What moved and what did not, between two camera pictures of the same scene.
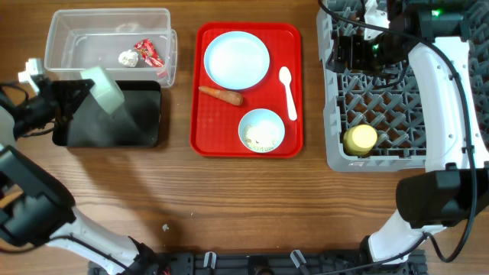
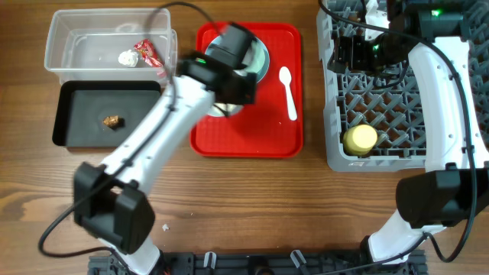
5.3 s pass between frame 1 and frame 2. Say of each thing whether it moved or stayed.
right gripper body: stayed
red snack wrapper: stayed
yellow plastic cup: stayed
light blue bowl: moved
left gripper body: moved
